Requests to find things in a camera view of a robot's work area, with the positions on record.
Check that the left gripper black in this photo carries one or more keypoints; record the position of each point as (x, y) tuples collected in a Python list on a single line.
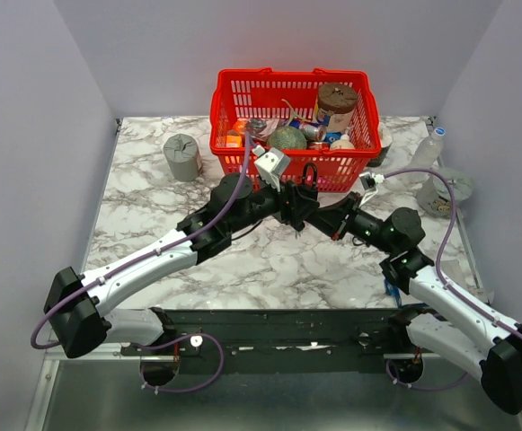
[(299, 207)]

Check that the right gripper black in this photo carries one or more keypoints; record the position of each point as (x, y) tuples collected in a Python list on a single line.
[(332, 218)]

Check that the black padlock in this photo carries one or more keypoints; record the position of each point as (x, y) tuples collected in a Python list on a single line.
[(310, 177)]

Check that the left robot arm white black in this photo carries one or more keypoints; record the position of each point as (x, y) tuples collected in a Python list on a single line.
[(83, 309)]

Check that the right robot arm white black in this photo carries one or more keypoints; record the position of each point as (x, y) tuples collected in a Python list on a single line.
[(467, 332)]

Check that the red soda can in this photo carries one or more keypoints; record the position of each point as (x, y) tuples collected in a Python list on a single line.
[(318, 146)]

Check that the green melon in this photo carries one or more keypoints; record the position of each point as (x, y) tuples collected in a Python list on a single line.
[(287, 138)]

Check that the red blue drink can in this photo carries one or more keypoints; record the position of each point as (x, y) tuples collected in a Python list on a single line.
[(312, 131)]

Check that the white pump bottle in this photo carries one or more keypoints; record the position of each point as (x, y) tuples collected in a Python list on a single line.
[(342, 142)]

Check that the crumpled snack packet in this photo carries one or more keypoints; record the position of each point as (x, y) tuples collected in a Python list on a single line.
[(259, 129)]

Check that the red plastic basket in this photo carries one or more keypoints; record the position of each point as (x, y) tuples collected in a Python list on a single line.
[(262, 94)]

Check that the orange small box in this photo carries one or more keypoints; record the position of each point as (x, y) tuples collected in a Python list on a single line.
[(233, 141)]

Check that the blue white booklet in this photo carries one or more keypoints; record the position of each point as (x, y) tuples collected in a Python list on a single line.
[(451, 267)]

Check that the grey taped can right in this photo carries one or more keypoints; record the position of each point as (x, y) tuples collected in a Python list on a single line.
[(433, 196)]

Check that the grey taped can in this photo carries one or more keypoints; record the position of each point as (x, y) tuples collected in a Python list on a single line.
[(433, 196), (182, 154)]

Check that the brown lid cylindrical canister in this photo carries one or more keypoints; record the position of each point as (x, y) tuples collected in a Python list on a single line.
[(334, 106)]

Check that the clear plastic water bottle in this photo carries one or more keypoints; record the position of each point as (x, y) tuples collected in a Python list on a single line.
[(429, 150)]

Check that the grey taped can left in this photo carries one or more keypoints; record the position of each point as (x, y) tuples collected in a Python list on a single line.
[(182, 154)]

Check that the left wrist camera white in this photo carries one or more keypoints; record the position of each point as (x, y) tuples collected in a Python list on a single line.
[(270, 166)]

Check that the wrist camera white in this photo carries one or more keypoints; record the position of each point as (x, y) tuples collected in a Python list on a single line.
[(270, 166), (370, 182)]

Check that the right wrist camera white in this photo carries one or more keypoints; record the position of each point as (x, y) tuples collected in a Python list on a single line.
[(370, 182)]

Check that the black mounting rail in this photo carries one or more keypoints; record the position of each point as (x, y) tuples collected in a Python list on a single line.
[(279, 341)]

